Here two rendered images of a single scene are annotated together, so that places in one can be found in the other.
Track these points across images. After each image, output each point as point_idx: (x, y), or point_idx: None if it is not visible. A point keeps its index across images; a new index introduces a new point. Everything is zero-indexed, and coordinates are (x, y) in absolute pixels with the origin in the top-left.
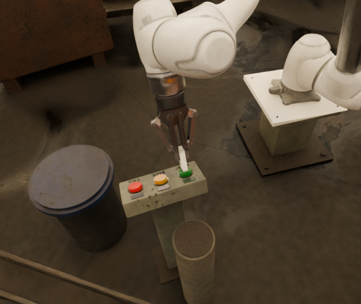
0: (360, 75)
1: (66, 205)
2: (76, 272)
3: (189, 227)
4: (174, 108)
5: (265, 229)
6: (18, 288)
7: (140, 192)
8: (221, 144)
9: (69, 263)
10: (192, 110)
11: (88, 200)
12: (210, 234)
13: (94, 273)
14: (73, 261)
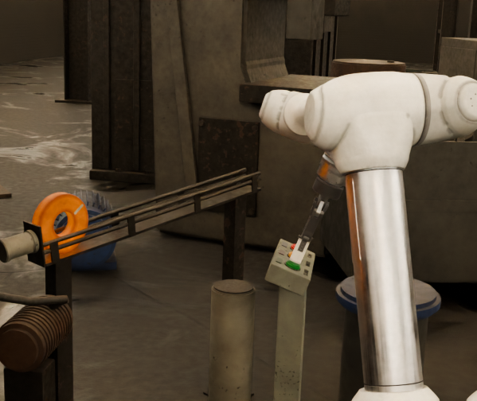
0: (357, 391)
1: (344, 282)
2: (322, 390)
3: (245, 286)
4: (312, 186)
5: None
6: (236, 190)
7: (288, 247)
8: None
9: (338, 387)
10: (318, 208)
11: (343, 293)
12: (228, 291)
13: (312, 399)
14: (338, 391)
